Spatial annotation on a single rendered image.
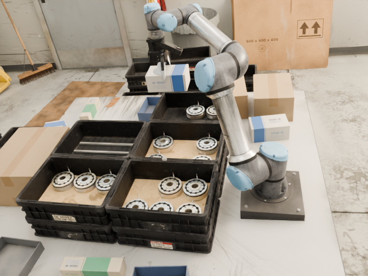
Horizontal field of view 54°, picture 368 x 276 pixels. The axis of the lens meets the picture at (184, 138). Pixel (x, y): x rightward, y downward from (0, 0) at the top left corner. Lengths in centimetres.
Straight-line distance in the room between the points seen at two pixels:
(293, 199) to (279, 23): 288
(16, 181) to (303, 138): 145
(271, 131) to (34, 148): 122
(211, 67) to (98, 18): 349
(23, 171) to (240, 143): 101
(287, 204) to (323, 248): 22
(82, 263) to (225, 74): 90
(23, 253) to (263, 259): 99
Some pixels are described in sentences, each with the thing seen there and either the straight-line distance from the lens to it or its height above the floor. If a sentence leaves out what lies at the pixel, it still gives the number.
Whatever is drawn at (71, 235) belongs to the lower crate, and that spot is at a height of 74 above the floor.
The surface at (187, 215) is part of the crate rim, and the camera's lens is 133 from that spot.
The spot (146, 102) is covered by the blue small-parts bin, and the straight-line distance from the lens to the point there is 241.
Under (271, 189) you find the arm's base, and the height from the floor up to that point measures 80.
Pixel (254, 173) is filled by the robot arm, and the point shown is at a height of 95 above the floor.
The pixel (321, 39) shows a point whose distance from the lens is 433.
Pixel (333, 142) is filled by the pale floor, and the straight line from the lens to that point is 322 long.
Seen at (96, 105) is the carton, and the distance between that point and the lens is 252.
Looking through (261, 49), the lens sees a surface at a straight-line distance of 429.
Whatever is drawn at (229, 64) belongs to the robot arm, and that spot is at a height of 133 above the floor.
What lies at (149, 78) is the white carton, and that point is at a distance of 182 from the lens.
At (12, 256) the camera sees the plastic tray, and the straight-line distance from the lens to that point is 177.
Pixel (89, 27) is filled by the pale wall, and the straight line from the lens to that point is 483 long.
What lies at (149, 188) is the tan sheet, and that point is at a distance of 161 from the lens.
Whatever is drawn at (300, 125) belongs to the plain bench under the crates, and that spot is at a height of 70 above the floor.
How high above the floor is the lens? 191
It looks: 36 degrees down
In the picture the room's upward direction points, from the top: 9 degrees counter-clockwise
